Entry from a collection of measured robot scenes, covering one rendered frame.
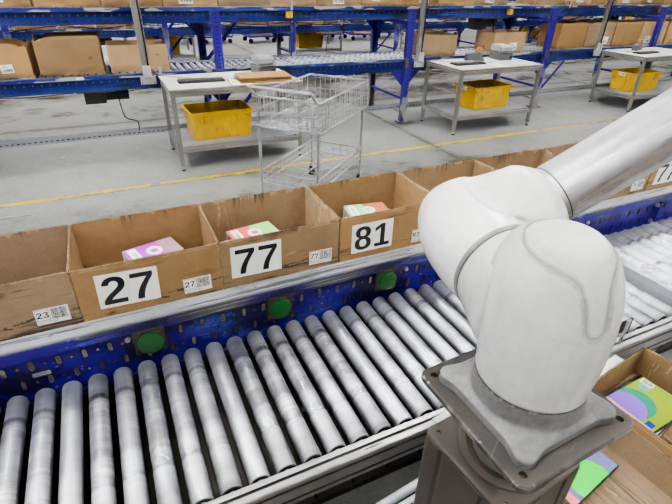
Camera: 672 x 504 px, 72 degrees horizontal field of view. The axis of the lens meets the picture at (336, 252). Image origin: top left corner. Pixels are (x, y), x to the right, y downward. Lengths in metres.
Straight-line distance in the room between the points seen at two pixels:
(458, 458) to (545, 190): 0.44
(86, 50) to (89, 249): 3.98
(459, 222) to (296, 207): 1.11
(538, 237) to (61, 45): 5.22
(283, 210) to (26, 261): 0.83
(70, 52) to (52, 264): 3.98
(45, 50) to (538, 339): 5.29
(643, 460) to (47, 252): 1.70
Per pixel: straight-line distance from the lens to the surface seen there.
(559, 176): 0.80
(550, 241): 0.59
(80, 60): 5.53
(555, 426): 0.71
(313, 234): 1.48
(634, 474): 1.37
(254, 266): 1.46
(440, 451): 0.85
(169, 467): 1.24
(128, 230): 1.66
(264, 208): 1.72
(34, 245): 1.68
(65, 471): 1.32
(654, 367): 1.60
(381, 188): 1.90
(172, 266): 1.40
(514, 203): 0.73
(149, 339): 1.44
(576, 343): 0.60
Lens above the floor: 1.73
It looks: 31 degrees down
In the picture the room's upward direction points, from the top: 2 degrees clockwise
